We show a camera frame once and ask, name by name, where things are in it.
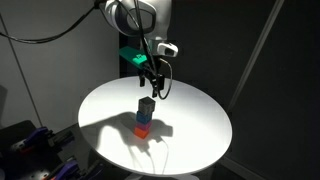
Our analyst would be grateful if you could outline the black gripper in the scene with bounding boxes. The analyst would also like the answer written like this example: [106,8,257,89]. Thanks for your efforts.
[138,61,164,98]

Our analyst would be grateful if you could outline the grey building block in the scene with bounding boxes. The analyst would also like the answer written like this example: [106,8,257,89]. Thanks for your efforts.
[138,97,155,114]

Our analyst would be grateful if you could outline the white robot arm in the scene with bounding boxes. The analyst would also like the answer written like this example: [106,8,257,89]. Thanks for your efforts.
[99,0,178,100]

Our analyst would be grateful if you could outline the blue building block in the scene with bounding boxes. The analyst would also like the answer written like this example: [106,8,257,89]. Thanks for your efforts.
[136,111,152,124]

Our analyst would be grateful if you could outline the magenta building block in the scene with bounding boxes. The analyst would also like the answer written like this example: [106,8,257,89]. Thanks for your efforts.
[135,121,152,131]

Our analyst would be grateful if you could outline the orange building block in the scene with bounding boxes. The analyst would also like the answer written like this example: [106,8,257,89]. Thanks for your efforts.
[134,127,150,139]

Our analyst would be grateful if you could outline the round white table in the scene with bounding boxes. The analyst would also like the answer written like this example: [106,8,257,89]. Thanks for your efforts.
[78,76,232,180]

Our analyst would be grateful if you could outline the purple clamp upper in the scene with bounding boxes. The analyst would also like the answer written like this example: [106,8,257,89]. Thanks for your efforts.
[10,127,49,151]

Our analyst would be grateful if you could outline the purple clamp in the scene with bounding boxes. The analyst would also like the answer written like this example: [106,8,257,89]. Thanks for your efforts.
[50,160,78,180]
[10,127,49,151]

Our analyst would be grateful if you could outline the purple clamp lower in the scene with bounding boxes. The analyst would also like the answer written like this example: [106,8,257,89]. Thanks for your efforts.
[50,160,78,180]

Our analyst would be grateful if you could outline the perforated metal plate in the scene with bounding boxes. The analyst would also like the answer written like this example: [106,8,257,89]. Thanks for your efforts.
[18,169,50,180]

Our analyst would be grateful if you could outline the grey diagonal pole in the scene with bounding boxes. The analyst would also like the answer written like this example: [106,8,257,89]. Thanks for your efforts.
[227,0,285,112]

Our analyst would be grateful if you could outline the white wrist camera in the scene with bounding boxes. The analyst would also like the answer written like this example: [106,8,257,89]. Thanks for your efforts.
[157,42,178,57]

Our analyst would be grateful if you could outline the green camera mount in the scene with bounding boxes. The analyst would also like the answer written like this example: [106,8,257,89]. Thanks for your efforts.
[119,46,147,69]

